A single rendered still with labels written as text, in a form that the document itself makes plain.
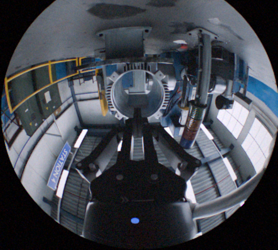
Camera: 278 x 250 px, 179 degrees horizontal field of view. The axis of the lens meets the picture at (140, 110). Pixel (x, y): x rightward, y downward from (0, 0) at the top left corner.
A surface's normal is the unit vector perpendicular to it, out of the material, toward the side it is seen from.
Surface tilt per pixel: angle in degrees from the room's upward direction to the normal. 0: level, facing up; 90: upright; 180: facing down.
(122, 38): 90
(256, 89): 90
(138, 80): 89
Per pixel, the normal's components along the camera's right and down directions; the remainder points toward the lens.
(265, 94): -1.00, 0.04
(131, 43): 0.05, 0.47
